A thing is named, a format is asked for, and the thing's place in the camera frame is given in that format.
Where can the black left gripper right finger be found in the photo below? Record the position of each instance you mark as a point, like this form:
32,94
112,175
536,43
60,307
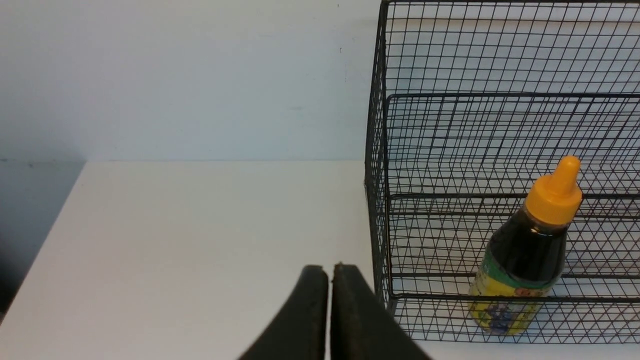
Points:
360,326

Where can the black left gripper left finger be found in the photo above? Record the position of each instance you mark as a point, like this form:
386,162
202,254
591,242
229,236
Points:
298,330

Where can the dark soy sauce bottle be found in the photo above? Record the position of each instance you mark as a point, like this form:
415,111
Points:
525,257

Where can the black wire mesh shelf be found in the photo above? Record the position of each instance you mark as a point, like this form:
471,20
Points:
471,101

